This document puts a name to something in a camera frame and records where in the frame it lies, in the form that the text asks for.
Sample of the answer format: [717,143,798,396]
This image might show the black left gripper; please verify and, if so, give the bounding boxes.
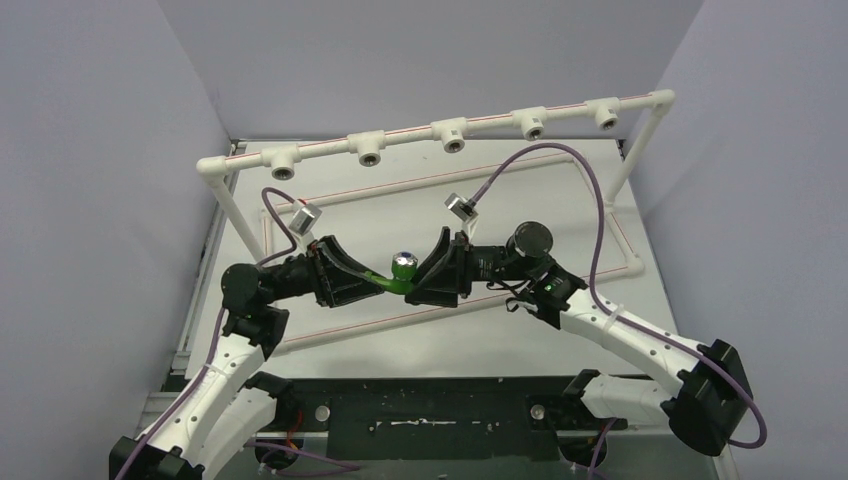
[267,235,386,306]

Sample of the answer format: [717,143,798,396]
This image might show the green plastic water faucet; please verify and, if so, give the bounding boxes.
[365,251,419,295]

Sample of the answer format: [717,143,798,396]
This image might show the white PVC pipe frame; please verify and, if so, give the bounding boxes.
[195,88,677,356]

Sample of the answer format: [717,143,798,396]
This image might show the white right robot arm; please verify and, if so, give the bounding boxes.
[404,221,753,456]

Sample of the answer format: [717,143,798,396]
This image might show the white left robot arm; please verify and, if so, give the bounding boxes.
[109,236,387,479]

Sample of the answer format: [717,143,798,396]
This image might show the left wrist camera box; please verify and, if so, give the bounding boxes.
[288,203,322,237]

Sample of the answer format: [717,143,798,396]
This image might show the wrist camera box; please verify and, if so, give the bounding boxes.
[288,203,322,237]
[444,193,478,222]

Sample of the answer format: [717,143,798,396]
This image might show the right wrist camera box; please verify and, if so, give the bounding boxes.
[444,193,478,222]

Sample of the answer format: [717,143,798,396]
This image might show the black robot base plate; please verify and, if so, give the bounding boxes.
[162,376,664,465]

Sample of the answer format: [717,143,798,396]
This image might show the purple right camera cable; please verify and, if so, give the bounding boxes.
[466,142,770,480]

